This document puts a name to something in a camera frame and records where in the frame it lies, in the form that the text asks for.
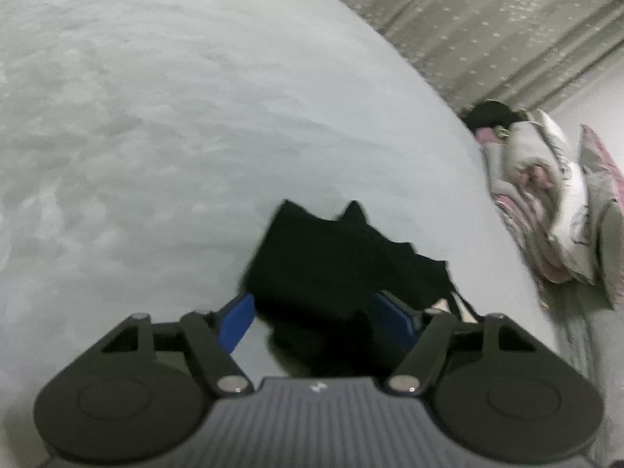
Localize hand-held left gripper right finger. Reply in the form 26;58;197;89
374;291;537;395

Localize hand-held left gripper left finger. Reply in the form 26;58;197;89
100;293;257;395

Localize black pants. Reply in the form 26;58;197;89
242;199;481;376

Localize folded white pink quilt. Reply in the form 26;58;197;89
475;107;600;286

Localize black cushion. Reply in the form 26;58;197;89
461;100;525;132

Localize pink grey pillow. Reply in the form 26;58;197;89
578;124;624;310

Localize star-patterned grey curtain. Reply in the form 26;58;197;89
292;0;624;113

